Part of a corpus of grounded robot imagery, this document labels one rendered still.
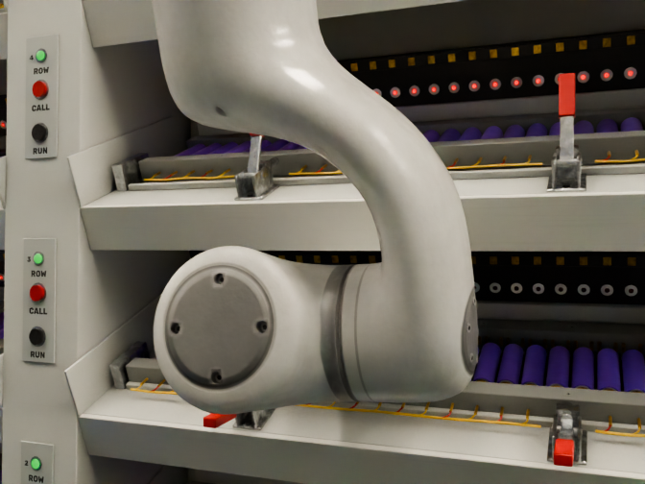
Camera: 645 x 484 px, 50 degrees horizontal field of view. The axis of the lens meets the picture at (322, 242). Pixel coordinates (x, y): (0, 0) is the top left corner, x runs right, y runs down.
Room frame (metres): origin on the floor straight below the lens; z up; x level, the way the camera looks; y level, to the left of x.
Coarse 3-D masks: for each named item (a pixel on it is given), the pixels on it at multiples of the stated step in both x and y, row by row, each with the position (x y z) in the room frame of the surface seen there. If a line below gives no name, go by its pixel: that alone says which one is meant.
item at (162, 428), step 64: (576, 320) 0.67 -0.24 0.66; (640, 320) 0.65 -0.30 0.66; (128, 448) 0.67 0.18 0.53; (192, 448) 0.64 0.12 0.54; (256, 448) 0.61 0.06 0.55; (320, 448) 0.59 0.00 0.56; (384, 448) 0.57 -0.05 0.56; (448, 448) 0.55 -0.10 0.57; (512, 448) 0.54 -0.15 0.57; (640, 448) 0.52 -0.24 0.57
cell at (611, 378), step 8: (600, 352) 0.62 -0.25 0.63; (608, 352) 0.62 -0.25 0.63; (616, 352) 0.62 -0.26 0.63; (600, 360) 0.61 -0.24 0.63; (608, 360) 0.60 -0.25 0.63; (616, 360) 0.61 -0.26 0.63; (600, 368) 0.60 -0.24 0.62; (608, 368) 0.59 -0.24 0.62; (616, 368) 0.60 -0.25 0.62; (600, 376) 0.59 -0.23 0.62; (608, 376) 0.58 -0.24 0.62; (616, 376) 0.58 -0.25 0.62; (600, 384) 0.58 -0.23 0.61; (608, 384) 0.57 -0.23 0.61; (616, 384) 0.57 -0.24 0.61
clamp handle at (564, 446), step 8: (568, 424) 0.52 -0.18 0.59; (560, 432) 0.52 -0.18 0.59; (568, 432) 0.51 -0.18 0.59; (560, 440) 0.49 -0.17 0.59; (568, 440) 0.49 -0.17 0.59; (560, 448) 0.47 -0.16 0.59; (568, 448) 0.47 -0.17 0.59; (560, 456) 0.46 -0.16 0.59; (568, 456) 0.46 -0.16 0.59; (560, 464) 0.46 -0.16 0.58; (568, 464) 0.46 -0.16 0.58
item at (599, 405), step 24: (144, 360) 0.71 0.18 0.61; (168, 384) 0.70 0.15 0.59; (480, 384) 0.59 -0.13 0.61; (504, 384) 0.59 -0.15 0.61; (336, 408) 0.61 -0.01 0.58; (456, 408) 0.59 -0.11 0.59; (480, 408) 0.58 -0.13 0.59; (504, 408) 0.58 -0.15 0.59; (528, 408) 0.57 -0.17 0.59; (552, 408) 0.56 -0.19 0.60; (600, 408) 0.55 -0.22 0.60; (624, 408) 0.54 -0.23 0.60; (600, 432) 0.53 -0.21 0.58
